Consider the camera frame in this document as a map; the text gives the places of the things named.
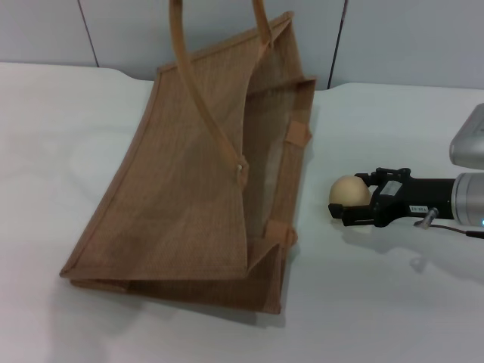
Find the beige round potato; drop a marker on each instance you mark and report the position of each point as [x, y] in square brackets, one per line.
[348, 191]

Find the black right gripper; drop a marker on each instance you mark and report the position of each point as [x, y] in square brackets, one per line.
[419, 196]

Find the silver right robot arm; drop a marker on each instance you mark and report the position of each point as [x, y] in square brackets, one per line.
[469, 200]

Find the brown jute handbag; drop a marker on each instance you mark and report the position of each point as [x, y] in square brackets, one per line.
[181, 189]

